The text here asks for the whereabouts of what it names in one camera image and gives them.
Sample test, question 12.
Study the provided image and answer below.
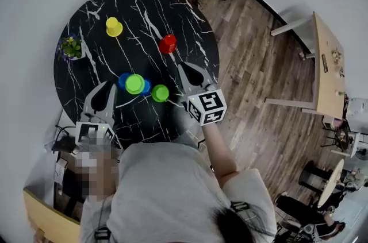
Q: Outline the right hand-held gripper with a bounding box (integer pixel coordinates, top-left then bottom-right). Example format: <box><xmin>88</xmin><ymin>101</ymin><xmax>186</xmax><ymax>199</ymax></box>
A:
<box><xmin>178</xmin><ymin>61</ymin><xmax>228</xmax><ymax>127</ymax></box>

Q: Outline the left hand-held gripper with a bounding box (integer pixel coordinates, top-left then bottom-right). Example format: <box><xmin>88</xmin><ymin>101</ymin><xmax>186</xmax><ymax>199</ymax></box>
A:
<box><xmin>75</xmin><ymin>80</ymin><xmax>124</xmax><ymax>151</ymax></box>

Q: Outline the blue paper cup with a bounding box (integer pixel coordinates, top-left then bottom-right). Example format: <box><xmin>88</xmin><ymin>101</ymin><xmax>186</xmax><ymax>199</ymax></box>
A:
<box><xmin>118</xmin><ymin>72</ymin><xmax>133</xmax><ymax>91</ymax></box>
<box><xmin>140</xmin><ymin>78</ymin><xmax>152</xmax><ymax>97</ymax></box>

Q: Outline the green paper cup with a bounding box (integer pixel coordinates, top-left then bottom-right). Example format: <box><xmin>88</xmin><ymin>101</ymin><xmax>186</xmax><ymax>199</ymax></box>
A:
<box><xmin>151</xmin><ymin>84</ymin><xmax>170</xmax><ymax>103</ymax></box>
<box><xmin>125</xmin><ymin>74</ymin><xmax>145</xmax><ymax>95</ymax></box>

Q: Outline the red paper cup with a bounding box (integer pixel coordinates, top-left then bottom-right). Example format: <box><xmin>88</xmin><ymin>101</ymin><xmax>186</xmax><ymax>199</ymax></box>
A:
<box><xmin>159</xmin><ymin>34</ymin><xmax>178</xmax><ymax>55</ymax></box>

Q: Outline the yellow paper cup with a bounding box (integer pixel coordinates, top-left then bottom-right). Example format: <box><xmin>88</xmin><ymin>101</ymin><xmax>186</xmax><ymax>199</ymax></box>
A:
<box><xmin>105</xmin><ymin>17</ymin><xmax>124</xmax><ymax>37</ymax></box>

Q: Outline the person's left forearm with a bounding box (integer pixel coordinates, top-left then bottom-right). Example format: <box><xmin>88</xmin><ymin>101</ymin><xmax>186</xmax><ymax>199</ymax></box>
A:
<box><xmin>83</xmin><ymin>146</ymin><xmax>120</xmax><ymax>200</ymax></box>

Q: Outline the person's right forearm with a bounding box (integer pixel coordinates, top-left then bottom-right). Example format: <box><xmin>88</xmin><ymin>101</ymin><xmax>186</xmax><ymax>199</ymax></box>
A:
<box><xmin>201</xmin><ymin>121</ymin><xmax>240</xmax><ymax>188</ymax></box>

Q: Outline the small potted plant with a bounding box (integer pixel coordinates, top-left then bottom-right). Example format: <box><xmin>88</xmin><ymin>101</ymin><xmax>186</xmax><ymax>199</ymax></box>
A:
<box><xmin>57</xmin><ymin>34</ymin><xmax>86</xmax><ymax>61</ymax></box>

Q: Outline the person's grey shirt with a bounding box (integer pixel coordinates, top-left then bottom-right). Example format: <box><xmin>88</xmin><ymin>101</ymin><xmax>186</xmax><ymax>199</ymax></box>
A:
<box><xmin>79</xmin><ymin>141</ymin><xmax>278</xmax><ymax>243</ymax></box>

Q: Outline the light wooden cabinet top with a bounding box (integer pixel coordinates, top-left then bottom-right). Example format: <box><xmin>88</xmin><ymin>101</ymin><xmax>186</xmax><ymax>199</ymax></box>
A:
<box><xmin>22</xmin><ymin>188</ymin><xmax>82</xmax><ymax>243</ymax></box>

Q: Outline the black harness buckle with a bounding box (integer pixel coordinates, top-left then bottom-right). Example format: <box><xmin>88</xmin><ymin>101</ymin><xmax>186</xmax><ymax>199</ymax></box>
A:
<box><xmin>229</xmin><ymin>200</ymin><xmax>251</xmax><ymax>213</ymax></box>
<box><xmin>94</xmin><ymin>229</ymin><xmax>112</xmax><ymax>241</ymax></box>

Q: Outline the light wooden desk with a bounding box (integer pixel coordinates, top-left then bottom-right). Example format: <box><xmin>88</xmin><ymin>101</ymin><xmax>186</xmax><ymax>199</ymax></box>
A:
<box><xmin>264</xmin><ymin>11</ymin><xmax>347</xmax><ymax>119</ymax></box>

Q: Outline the pile of small beige objects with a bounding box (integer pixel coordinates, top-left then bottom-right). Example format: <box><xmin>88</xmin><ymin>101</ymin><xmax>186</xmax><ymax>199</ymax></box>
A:
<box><xmin>330</xmin><ymin>48</ymin><xmax>343</xmax><ymax>66</ymax></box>

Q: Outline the black round table base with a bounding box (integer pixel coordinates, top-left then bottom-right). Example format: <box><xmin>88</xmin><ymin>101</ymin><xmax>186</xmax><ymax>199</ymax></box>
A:
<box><xmin>298</xmin><ymin>160</ymin><xmax>334</xmax><ymax>194</ymax></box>

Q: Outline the white storage box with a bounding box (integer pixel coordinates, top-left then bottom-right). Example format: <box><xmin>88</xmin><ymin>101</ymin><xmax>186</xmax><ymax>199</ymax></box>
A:
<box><xmin>346</xmin><ymin>98</ymin><xmax>368</xmax><ymax>126</ymax></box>

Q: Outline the white round side table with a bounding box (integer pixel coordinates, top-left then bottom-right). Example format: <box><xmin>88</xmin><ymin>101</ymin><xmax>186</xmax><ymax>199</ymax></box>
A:
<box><xmin>317</xmin><ymin>158</ymin><xmax>345</xmax><ymax>209</ymax></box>

